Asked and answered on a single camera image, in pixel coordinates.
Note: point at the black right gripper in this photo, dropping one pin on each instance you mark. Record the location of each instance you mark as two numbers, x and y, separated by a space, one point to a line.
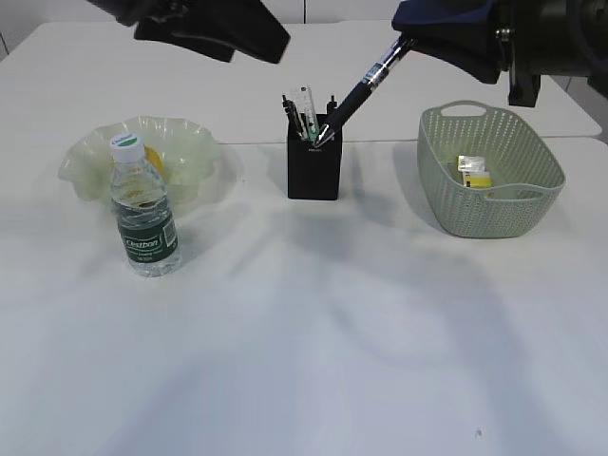
553 38

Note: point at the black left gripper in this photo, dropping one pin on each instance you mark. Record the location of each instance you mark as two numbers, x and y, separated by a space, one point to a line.
246 26

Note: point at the black gel pen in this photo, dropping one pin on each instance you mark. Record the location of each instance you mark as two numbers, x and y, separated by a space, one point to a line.
373 78

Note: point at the clear plastic ruler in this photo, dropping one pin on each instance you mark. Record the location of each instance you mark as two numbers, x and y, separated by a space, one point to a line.
303 98

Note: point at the yellow pear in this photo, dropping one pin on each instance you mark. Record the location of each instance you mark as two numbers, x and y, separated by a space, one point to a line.
154 158

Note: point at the mint green utility knife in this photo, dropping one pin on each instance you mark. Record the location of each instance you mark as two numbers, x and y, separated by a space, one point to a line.
313 129

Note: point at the yellow packaging waste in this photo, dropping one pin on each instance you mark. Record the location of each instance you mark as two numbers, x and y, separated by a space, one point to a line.
474 172

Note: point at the clear water bottle green label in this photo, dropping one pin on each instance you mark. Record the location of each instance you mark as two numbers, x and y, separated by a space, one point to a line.
142 209

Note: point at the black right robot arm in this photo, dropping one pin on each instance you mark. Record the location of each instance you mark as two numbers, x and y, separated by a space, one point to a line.
526 39

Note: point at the translucent green ruffled plate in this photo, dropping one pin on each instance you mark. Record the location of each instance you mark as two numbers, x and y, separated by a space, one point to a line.
191 157

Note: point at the green woven plastic basket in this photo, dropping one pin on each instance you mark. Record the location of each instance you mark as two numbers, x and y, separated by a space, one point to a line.
526 177

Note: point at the black square pen holder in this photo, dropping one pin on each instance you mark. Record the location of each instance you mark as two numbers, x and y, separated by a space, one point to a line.
313 174

